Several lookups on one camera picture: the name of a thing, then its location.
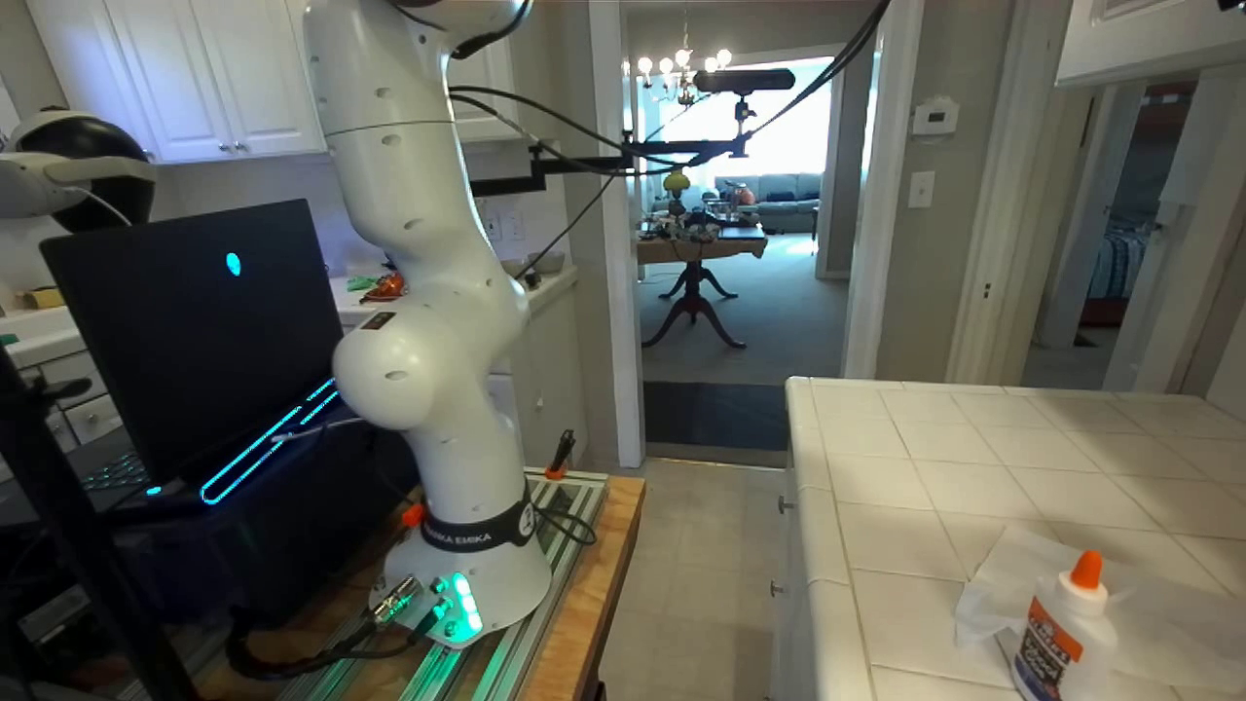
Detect dark wooden dining table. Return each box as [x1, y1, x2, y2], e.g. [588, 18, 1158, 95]
[636, 222, 771, 355]

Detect flower vase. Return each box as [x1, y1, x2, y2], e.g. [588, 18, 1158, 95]
[659, 162, 696, 242]

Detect grey sofa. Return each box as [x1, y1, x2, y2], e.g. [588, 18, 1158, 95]
[714, 173, 825, 238]

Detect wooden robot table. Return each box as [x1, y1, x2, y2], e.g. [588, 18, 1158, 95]
[191, 466, 650, 701]

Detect lit chandelier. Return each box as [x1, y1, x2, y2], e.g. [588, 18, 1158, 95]
[631, 42, 740, 109]

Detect white tiled kitchen counter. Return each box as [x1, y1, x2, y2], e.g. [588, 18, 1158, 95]
[773, 375, 1246, 701]

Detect black gaming laptop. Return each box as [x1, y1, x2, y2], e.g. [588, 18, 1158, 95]
[34, 195, 422, 629]

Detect white glue bottle orange cap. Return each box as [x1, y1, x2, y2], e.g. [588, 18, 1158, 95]
[1010, 548, 1121, 701]

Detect black and white headset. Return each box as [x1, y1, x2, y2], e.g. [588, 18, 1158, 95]
[0, 109, 158, 238]

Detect black tripod leg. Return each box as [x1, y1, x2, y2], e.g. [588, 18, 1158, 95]
[0, 343, 208, 701]

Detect clear plastic bag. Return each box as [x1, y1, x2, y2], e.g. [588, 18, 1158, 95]
[951, 517, 1246, 697]

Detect red handled tool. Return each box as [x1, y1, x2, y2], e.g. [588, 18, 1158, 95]
[541, 423, 584, 487]

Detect black camera boom rod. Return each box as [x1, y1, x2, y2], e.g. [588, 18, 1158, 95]
[468, 133, 751, 204]

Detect black stereo camera bar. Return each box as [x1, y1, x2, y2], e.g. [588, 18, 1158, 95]
[689, 64, 798, 98]

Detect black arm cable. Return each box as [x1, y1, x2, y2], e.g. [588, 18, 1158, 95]
[444, 0, 901, 286]

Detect white wall thermostat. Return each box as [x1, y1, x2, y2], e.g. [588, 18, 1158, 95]
[908, 95, 964, 139]

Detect black base cable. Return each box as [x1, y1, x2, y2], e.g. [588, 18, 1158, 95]
[226, 597, 441, 684]

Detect white kitchen wall cabinets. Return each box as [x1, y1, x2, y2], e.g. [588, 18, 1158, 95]
[23, 0, 523, 168]

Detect white upper wall cabinet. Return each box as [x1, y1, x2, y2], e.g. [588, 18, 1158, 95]
[1050, 0, 1246, 95]

